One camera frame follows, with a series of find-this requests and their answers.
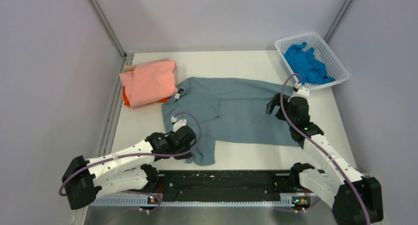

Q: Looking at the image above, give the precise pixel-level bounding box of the corner frame post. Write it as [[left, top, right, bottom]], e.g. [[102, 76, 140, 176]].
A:
[[323, 0, 354, 42], [88, 0, 126, 59]]

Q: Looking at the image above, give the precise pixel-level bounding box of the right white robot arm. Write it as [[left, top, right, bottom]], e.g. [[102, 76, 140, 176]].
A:
[[266, 90, 384, 225]]

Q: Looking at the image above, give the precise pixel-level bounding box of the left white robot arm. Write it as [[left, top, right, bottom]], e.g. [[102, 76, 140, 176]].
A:
[[59, 126, 200, 210]]

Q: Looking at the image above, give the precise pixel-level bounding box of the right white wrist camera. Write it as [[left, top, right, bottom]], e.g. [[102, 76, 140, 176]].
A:
[[287, 83, 310, 102]]

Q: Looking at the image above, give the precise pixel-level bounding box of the white cable duct strip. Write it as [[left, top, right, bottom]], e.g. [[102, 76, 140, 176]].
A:
[[91, 193, 304, 207]]

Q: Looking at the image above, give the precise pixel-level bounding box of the right corner frame post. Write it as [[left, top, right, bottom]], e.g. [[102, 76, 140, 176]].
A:
[[323, 0, 354, 42]]

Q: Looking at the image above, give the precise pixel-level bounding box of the left aluminium frame rail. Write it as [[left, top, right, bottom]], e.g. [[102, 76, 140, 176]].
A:
[[96, 53, 135, 158]]

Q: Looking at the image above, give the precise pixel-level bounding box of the pink folded t shirt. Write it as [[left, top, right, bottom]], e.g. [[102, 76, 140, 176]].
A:
[[119, 60, 178, 107]]

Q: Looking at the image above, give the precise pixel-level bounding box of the left corner frame post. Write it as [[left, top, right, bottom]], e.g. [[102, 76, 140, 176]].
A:
[[88, 0, 126, 59]]

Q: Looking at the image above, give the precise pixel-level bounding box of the left controller board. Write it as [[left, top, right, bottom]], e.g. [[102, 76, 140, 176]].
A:
[[140, 194, 163, 206]]

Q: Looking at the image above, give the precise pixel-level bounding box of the orange folded t shirt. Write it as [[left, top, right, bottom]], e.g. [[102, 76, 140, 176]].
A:
[[122, 86, 170, 107]]

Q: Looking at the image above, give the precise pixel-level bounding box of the controller board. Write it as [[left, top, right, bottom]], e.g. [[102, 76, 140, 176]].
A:
[[292, 197, 311, 210], [140, 194, 163, 206]]

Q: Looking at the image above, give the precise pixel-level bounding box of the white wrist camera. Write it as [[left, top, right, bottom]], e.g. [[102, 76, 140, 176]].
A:
[[171, 116, 187, 132], [287, 83, 310, 102]]

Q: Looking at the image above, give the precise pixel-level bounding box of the white plastic basket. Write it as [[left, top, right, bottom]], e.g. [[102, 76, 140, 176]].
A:
[[275, 32, 349, 91]]

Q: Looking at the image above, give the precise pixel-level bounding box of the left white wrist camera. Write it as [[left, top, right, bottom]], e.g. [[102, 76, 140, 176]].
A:
[[171, 116, 187, 132]]

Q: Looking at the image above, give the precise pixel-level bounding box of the right controller board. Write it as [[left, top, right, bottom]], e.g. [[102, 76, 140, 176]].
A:
[[292, 197, 311, 210]]

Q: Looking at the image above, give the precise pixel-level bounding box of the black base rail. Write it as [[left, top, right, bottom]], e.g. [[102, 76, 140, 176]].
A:
[[96, 166, 358, 204]]

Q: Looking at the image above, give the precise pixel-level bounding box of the bright blue t shirt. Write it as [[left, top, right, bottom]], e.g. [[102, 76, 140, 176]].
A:
[[284, 42, 335, 85]]

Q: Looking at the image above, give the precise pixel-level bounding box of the grey blue t shirt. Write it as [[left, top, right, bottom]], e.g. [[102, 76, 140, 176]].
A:
[[162, 77, 298, 166]]

